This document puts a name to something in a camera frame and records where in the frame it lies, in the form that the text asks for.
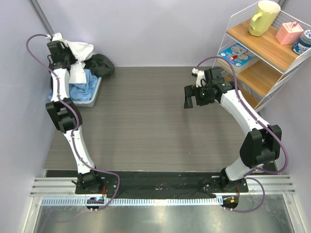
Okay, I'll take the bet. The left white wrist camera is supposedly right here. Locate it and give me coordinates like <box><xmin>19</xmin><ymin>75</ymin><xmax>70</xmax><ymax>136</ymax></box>
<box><xmin>52</xmin><ymin>33</ymin><xmax>67</xmax><ymax>45</ymax></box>

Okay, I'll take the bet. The pink cube box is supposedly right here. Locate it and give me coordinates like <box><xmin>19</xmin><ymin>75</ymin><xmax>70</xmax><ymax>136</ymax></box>
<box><xmin>276</xmin><ymin>21</ymin><xmax>304</xmax><ymax>45</ymax></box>

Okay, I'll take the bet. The white wire wooden shelf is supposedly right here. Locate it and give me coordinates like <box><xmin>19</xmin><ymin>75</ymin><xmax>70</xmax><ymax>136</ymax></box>
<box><xmin>218</xmin><ymin>3</ymin><xmax>311</xmax><ymax>111</ymax></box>

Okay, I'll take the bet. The white slotted cable duct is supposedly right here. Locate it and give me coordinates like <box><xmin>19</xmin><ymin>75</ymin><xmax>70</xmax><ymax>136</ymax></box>
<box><xmin>41</xmin><ymin>196</ymin><xmax>223</xmax><ymax>207</ymax></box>

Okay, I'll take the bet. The black shirt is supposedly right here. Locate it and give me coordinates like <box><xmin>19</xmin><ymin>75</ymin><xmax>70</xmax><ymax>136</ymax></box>
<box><xmin>84</xmin><ymin>54</ymin><xmax>115</xmax><ymax>78</ymax></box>

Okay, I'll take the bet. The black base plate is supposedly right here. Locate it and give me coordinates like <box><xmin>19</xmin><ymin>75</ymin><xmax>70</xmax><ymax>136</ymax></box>
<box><xmin>74</xmin><ymin>171</ymin><xmax>248</xmax><ymax>199</ymax></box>

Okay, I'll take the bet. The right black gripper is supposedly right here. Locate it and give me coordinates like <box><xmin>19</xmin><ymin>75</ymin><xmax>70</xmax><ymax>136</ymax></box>
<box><xmin>184</xmin><ymin>83</ymin><xmax>214</xmax><ymax>109</ymax></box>

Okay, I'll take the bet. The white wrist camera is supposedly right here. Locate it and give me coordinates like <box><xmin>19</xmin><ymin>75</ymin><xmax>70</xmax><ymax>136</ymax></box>
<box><xmin>52</xmin><ymin>33</ymin><xmax>67</xmax><ymax>45</ymax></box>
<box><xmin>191</xmin><ymin>68</ymin><xmax>207</xmax><ymax>87</ymax></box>

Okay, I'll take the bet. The white long sleeve shirt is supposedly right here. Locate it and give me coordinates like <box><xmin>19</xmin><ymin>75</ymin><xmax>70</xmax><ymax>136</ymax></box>
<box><xmin>65</xmin><ymin>40</ymin><xmax>94</xmax><ymax>84</ymax></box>

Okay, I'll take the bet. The blue white tin can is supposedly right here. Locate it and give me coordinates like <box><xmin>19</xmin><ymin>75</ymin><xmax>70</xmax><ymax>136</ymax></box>
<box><xmin>292</xmin><ymin>30</ymin><xmax>311</xmax><ymax>55</ymax></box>

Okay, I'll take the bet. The aluminium rail frame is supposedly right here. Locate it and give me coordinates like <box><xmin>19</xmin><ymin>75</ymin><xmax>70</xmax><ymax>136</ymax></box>
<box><xmin>24</xmin><ymin>170</ymin><xmax>308</xmax><ymax>233</ymax></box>

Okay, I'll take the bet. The light blue shirt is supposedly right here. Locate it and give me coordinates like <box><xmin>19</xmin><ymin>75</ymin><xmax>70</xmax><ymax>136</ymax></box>
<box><xmin>49</xmin><ymin>68</ymin><xmax>101</xmax><ymax>106</ymax></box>

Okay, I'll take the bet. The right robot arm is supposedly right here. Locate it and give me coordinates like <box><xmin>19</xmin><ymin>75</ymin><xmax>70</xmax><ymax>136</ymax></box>
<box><xmin>184</xmin><ymin>67</ymin><xmax>282</xmax><ymax>192</ymax></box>

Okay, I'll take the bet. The blue white book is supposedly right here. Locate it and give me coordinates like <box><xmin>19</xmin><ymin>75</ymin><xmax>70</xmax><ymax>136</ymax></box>
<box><xmin>218</xmin><ymin>43</ymin><xmax>260</xmax><ymax>74</ymax></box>

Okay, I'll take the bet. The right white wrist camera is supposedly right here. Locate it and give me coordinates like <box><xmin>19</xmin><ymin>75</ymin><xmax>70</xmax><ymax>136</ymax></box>
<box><xmin>191</xmin><ymin>68</ymin><xmax>207</xmax><ymax>87</ymax></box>

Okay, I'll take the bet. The grey plastic basket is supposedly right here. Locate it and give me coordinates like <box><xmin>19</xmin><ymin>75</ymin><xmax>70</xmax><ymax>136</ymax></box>
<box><xmin>69</xmin><ymin>73</ymin><xmax>102</xmax><ymax>107</ymax></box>

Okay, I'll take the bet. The yellow green mug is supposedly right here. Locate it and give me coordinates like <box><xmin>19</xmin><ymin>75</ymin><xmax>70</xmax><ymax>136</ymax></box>
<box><xmin>248</xmin><ymin>0</ymin><xmax>281</xmax><ymax>37</ymax></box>

